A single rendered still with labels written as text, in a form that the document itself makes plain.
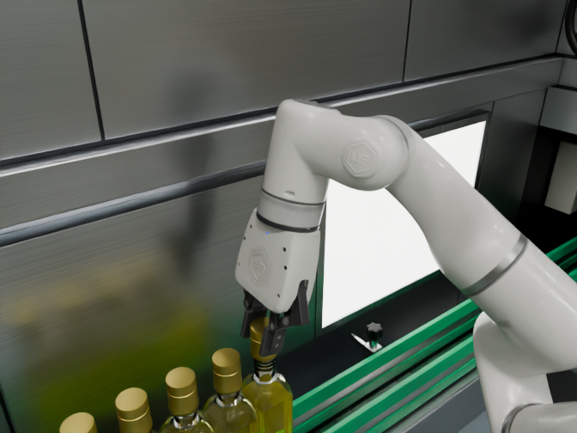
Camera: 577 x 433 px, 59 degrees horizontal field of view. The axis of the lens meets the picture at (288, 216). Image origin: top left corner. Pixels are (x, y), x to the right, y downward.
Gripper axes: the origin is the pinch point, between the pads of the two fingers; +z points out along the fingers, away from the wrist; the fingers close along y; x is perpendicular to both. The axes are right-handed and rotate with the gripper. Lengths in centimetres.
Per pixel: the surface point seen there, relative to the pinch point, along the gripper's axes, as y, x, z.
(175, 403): 1.2, -11.7, 6.3
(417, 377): 4.5, 31.8, 12.8
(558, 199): -11, 99, -12
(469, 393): 6, 48, 20
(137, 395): -0.1, -15.8, 4.9
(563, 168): -11, 97, -20
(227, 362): 1.5, -5.8, 2.3
